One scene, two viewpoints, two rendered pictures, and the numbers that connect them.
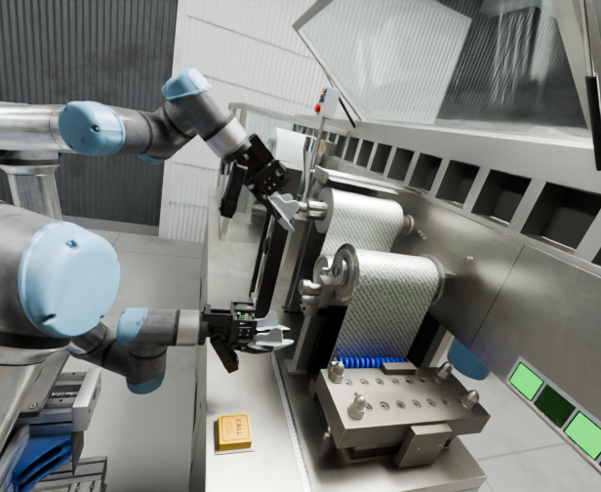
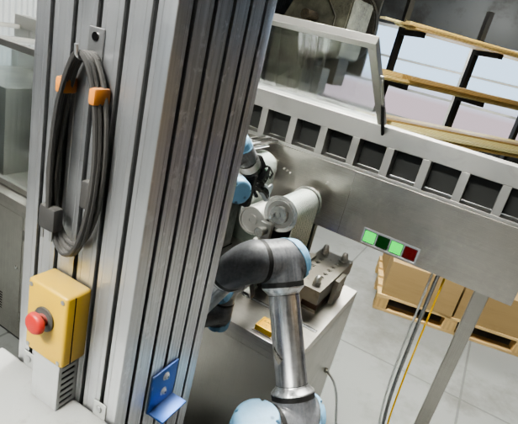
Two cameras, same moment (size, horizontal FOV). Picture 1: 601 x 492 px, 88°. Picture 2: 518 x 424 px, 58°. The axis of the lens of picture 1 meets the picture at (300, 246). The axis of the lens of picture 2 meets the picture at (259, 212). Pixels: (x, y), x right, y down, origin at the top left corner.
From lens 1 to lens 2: 1.29 m
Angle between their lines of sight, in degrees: 41
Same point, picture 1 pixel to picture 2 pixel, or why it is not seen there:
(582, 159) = (374, 129)
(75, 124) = (241, 191)
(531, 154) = (350, 123)
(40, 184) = not seen: hidden behind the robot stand
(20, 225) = (287, 244)
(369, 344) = not seen: hidden behind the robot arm
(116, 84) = not seen: outside the picture
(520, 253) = (355, 176)
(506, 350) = (357, 226)
